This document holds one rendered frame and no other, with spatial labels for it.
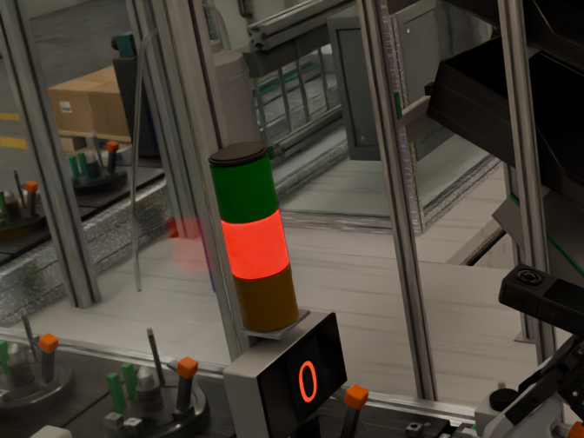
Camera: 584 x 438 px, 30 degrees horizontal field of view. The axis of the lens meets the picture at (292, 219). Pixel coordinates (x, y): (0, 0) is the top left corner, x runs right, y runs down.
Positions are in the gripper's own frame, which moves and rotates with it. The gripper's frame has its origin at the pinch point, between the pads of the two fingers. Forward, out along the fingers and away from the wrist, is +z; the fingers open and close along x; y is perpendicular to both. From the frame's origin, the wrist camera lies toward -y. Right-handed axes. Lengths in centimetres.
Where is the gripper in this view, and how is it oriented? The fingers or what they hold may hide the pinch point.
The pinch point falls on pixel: (501, 412)
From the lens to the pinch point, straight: 112.9
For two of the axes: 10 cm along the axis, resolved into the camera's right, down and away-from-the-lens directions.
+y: 7.0, 7.0, -1.5
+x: 5.5, -3.8, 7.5
